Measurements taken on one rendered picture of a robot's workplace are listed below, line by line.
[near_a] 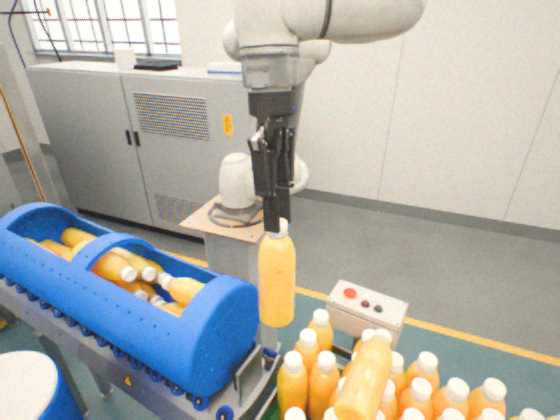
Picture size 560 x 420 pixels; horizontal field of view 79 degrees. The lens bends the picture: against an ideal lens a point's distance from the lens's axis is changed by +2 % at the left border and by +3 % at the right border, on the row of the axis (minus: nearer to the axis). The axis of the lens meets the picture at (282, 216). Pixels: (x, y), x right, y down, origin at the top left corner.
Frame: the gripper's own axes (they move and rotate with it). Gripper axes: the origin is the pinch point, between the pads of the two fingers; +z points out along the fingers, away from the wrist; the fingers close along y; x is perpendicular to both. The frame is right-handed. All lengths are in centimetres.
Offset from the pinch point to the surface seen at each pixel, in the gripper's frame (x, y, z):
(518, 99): 71, -292, 1
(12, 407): -52, 29, 43
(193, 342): -16.6, 9.0, 28.8
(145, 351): -30.1, 10.7, 34.8
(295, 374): 2.1, -1.0, 39.5
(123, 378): -50, 6, 57
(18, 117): -151, -41, -10
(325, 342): 4.3, -15.2, 41.6
